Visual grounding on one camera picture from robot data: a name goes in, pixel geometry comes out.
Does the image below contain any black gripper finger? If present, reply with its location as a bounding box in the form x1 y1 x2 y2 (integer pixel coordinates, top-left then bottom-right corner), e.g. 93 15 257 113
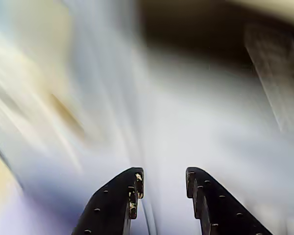
71 167 145 235
185 166 273 235

